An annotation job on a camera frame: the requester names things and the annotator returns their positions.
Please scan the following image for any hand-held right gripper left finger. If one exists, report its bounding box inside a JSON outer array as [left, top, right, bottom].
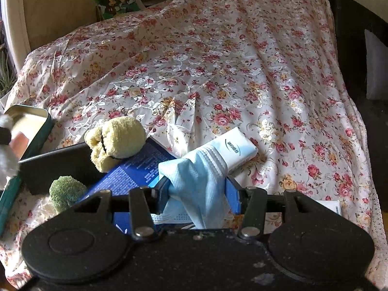
[[73, 177, 171, 239]]

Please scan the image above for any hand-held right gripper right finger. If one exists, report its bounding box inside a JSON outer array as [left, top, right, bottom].
[[226, 176, 322, 240]]

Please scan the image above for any white card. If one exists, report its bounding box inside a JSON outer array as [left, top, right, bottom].
[[316, 200, 343, 218]]

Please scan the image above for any green plush toy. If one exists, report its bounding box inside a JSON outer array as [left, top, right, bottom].
[[49, 175, 89, 214]]

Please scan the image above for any green potted plant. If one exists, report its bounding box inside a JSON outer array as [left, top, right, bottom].
[[0, 48, 17, 96]]

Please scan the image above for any blue tissue box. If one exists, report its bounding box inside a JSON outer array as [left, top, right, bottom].
[[79, 137, 243, 237]]

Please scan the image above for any blue face mask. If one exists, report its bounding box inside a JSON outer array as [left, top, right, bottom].
[[150, 148, 243, 230]]

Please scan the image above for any floral bedsheet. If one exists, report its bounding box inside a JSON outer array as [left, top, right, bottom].
[[0, 0, 381, 288]]

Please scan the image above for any beige wooden headboard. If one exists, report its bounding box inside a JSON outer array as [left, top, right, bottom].
[[0, 0, 98, 71]]

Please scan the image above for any yellow plush toy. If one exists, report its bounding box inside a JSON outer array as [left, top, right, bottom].
[[84, 116, 148, 173]]

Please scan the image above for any pink soft item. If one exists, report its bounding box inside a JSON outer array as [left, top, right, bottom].
[[10, 130, 31, 160]]

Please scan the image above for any white fluffy plush toy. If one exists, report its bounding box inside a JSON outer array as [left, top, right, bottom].
[[0, 114, 20, 190]]

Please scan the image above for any white and blue tissue packet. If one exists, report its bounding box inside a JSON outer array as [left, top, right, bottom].
[[194, 127, 259, 176]]

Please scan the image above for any teal tin box with lid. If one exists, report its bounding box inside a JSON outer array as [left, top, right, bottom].
[[0, 104, 104, 237]]

